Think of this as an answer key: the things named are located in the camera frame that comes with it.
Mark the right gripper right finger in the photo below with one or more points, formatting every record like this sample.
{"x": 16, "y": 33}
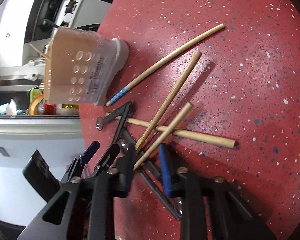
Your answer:
{"x": 209, "y": 205}

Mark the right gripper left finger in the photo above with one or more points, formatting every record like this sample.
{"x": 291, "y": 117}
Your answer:
{"x": 84, "y": 208}

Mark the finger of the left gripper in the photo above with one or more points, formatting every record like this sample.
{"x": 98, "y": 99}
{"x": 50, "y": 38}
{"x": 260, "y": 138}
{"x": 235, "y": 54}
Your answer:
{"x": 77, "y": 166}

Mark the black handled spoon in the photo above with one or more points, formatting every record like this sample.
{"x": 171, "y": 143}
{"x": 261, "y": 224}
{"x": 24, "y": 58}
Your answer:
{"x": 101, "y": 121}
{"x": 151, "y": 175}

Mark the plain wooden chopstick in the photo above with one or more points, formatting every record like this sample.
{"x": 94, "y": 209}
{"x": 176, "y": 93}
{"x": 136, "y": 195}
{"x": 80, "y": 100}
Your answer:
{"x": 172, "y": 94}
{"x": 202, "y": 137}
{"x": 179, "y": 117}

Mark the blue patterned wooden chopstick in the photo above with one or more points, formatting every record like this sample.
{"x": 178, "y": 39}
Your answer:
{"x": 164, "y": 61}

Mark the kitchen counter with clutter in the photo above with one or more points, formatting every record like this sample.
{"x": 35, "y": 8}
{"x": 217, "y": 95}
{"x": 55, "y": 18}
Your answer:
{"x": 22, "y": 83}

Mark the beige plastic utensil holder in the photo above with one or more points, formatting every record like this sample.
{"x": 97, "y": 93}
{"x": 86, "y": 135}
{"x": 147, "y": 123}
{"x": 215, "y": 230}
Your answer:
{"x": 81, "y": 66}

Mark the black built-in oven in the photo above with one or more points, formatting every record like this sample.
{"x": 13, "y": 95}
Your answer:
{"x": 37, "y": 28}

